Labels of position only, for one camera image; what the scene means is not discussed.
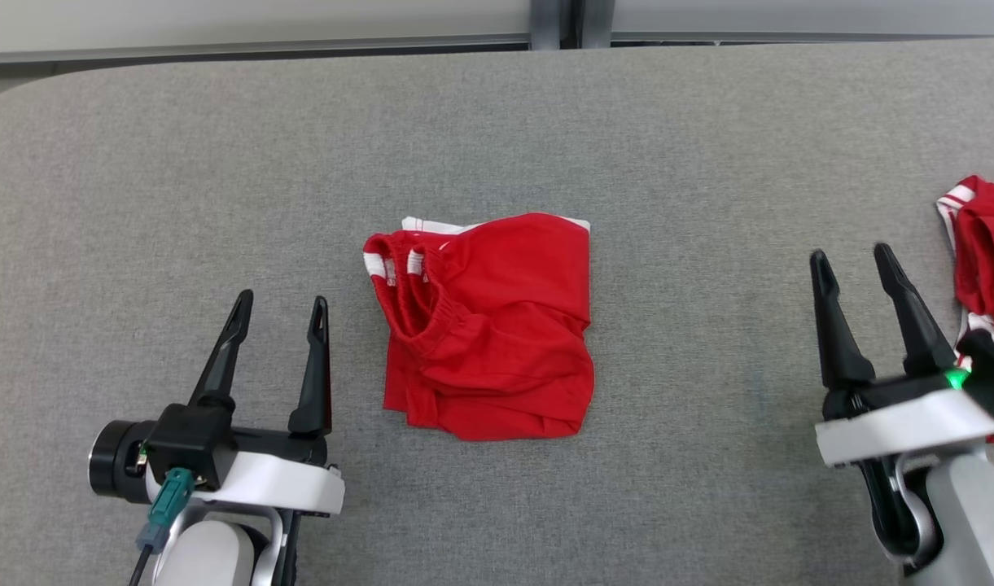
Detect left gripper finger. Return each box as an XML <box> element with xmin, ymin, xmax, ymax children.
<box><xmin>288</xmin><ymin>295</ymin><xmax>334</xmax><ymax>438</ymax></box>
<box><xmin>189</xmin><ymin>289</ymin><xmax>255</xmax><ymax>411</ymax></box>

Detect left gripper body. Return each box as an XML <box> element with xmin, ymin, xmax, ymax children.
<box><xmin>88</xmin><ymin>421</ymin><xmax>346</xmax><ymax>518</ymax></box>

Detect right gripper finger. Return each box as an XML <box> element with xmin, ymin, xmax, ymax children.
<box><xmin>809</xmin><ymin>249</ymin><xmax>877</xmax><ymax>392</ymax></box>
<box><xmin>874</xmin><ymin>242</ymin><xmax>958</xmax><ymax>378</ymax></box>

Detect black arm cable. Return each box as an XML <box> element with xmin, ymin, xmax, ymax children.
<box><xmin>278</xmin><ymin>509</ymin><xmax>304</xmax><ymax>586</ymax></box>
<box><xmin>859</xmin><ymin>457</ymin><xmax>925</xmax><ymax>564</ymax></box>

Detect red shorts white stripes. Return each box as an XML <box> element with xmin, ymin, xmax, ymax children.
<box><xmin>362</xmin><ymin>212</ymin><xmax>595</xmax><ymax>442</ymax></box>

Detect red jersey shirt white trim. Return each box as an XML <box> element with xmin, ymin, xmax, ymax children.
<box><xmin>936</xmin><ymin>175</ymin><xmax>994</xmax><ymax>445</ymax></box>

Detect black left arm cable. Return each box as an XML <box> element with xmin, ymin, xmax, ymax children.
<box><xmin>278</xmin><ymin>509</ymin><xmax>304</xmax><ymax>586</ymax></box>

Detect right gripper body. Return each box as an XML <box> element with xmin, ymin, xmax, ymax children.
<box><xmin>814</xmin><ymin>368</ymin><xmax>994</xmax><ymax>467</ymax></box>

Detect grey metal partition post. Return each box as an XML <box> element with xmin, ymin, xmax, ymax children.
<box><xmin>529</xmin><ymin>0</ymin><xmax>615</xmax><ymax>50</ymax></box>

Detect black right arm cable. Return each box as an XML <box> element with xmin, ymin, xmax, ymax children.
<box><xmin>859</xmin><ymin>457</ymin><xmax>925</xmax><ymax>564</ymax></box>

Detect teal plug camera cable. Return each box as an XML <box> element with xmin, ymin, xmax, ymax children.
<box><xmin>129</xmin><ymin>466</ymin><xmax>196</xmax><ymax>586</ymax></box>

